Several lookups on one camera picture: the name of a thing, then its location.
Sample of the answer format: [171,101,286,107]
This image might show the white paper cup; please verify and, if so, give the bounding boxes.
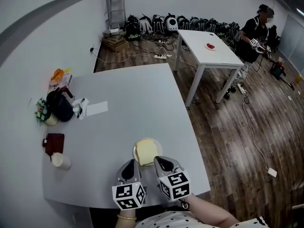
[51,152,72,171]

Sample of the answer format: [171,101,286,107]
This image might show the grey metal ladder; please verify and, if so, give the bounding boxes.
[104,0,127,29]

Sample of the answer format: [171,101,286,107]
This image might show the sliced toast bread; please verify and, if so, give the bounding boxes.
[134,138,161,167]

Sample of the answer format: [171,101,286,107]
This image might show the black kettle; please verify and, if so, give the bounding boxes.
[46,87,74,123]

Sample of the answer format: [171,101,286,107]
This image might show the row of backpacks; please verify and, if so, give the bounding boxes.
[123,12,241,41]

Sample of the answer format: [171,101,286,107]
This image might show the white router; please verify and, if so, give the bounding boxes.
[102,27,120,35]

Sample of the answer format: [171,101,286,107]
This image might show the crumpled white wrapper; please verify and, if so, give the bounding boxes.
[72,98,90,121]

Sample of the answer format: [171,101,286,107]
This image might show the brown leather wallet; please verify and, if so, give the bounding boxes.
[42,133,65,156]

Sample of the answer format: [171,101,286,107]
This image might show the white round plate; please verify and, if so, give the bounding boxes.
[132,137,163,167]

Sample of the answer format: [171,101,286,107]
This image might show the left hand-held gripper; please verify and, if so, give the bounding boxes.
[112,159,146,210]

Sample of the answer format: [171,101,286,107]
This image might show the black office chair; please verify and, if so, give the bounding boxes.
[267,25,282,53]

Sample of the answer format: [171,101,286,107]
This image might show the white star-print shirt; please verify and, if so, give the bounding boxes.
[135,210,272,228]

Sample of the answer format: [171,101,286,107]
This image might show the white table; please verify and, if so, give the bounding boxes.
[174,29,245,108]

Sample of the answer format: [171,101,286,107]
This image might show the person's right forearm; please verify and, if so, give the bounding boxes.
[184,195,241,228]

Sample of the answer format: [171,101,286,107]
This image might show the green and red vacuum cleaner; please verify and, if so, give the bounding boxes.
[270,57,287,79]

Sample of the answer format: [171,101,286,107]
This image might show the long white cable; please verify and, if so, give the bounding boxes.
[242,94,272,173]

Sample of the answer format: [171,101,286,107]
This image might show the small flower pot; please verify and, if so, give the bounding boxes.
[34,98,59,126]

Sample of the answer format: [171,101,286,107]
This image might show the person's left forearm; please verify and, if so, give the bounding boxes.
[117,209,138,228]

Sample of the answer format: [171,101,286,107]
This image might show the orange snack packets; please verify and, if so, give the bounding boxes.
[49,67,73,93]

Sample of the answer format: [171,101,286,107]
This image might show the white paper sheet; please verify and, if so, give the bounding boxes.
[86,101,109,117]

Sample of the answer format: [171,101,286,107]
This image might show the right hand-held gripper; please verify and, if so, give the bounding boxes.
[153,156,192,201]

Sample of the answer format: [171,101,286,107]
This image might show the stack of cardboard boxes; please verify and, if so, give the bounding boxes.
[101,33,130,53]

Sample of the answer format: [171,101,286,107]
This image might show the gold bead bracelet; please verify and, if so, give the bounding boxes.
[117,214,138,221]

